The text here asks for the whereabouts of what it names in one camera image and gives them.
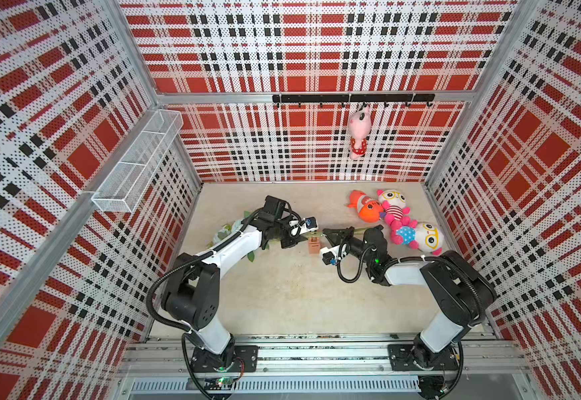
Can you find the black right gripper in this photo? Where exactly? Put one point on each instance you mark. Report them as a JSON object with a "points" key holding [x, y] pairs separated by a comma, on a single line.
{"points": [[339, 239]]}

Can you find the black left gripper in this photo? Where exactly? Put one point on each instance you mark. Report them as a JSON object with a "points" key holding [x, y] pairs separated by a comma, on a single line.
{"points": [[290, 241]]}

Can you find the orange tape dispenser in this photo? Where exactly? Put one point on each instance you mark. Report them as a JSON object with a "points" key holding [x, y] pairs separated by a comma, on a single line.
{"points": [[314, 245]]}

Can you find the white rose bouquet green stems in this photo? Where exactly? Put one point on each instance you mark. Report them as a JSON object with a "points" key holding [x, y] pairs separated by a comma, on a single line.
{"points": [[230, 232]]}

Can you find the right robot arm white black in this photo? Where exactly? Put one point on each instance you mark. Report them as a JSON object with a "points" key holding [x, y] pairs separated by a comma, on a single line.
{"points": [[460, 292]]}

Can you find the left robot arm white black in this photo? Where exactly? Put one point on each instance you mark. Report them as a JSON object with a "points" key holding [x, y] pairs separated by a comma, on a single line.
{"points": [[187, 297]]}

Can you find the orange fish plush toy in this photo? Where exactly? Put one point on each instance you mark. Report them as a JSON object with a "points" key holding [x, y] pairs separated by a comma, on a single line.
{"points": [[367, 208]]}

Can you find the pink striped owl plush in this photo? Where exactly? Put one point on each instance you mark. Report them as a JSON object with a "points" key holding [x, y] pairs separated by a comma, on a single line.
{"points": [[396, 212]]}

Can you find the white blue owl plush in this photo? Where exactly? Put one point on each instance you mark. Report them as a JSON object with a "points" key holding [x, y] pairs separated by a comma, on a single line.
{"points": [[425, 237]]}

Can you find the pink hanging plush toy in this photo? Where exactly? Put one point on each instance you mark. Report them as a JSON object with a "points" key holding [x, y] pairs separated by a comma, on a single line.
{"points": [[359, 127]]}

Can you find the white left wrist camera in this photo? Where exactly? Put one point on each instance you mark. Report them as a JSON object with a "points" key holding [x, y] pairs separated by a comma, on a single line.
{"points": [[300, 227]]}

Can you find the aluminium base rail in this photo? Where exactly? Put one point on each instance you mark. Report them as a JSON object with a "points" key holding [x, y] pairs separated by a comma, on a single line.
{"points": [[333, 366]]}

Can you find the black hook rail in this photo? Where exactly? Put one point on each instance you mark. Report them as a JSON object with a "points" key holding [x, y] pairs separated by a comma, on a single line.
{"points": [[405, 98]]}

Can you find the white wire mesh basket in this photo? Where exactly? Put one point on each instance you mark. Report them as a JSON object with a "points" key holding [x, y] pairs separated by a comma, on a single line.
{"points": [[125, 186]]}

